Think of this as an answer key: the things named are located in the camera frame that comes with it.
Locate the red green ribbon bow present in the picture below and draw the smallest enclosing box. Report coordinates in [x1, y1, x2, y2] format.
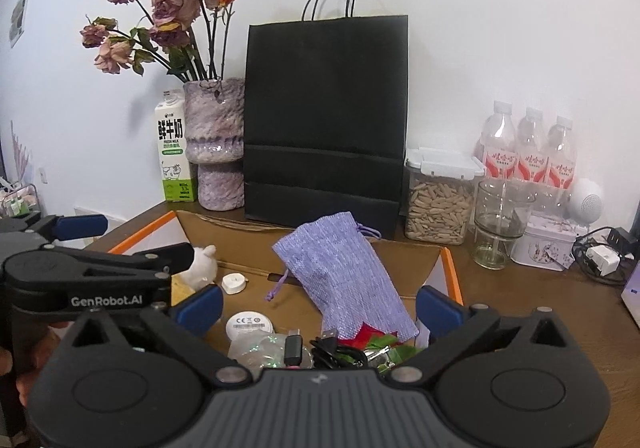
[338, 324, 421, 373]

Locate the purple fabric drawstring pouch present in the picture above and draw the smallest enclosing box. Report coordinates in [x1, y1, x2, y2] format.
[272, 212, 419, 342]

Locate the white round disc device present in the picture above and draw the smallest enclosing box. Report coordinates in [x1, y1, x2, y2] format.
[224, 310, 273, 341]

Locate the black paper shopping bag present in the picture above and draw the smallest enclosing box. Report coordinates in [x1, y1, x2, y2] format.
[243, 0, 409, 238]

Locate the black cable bundle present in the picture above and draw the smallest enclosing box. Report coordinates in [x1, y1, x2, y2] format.
[282, 329, 371, 371]

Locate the clear glass cup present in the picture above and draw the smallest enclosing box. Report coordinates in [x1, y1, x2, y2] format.
[473, 178, 536, 270]

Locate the green white milk carton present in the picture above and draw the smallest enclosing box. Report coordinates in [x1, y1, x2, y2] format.
[155, 90, 196, 202]

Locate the water bottle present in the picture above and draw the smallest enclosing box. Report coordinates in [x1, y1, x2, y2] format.
[474, 101, 518, 179]
[514, 107, 548, 184]
[544, 116, 577, 196]

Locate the iridescent plastic bag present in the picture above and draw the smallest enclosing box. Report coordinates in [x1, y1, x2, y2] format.
[228, 330, 297, 379]

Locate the water bottle left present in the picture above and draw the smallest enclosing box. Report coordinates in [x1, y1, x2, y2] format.
[474, 101, 518, 179]

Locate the white power adapter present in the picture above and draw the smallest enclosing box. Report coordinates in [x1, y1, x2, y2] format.
[586, 244, 620, 277]

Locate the white floral tin box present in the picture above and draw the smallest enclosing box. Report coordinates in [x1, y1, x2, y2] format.
[510, 214, 588, 272]

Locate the dried pink roses bouquet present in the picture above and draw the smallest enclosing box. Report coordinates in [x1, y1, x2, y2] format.
[80, 0, 237, 83]

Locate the water bottle middle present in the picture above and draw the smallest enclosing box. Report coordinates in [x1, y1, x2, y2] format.
[514, 107, 548, 184]

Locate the red orange cardboard box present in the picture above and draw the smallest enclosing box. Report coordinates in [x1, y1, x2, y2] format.
[110, 211, 468, 348]

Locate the purple textured vase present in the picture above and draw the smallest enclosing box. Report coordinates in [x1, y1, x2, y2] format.
[183, 78, 245, 212]

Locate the white round speaker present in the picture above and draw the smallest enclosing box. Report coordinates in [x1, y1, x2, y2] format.
[568, 178, 603, 225]

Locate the clear seed storage container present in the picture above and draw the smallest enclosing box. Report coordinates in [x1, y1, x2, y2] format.
[405, 148, 485, 246]

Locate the yellow white plush toy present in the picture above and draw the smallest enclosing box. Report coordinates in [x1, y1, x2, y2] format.
[171, 244, 218, 306]

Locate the small white round cap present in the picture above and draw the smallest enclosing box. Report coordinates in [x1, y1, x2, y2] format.
[221, 272, 247, 295]

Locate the water bottle right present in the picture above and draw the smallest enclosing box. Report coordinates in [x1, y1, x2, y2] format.
[544, 116, 577, 196]

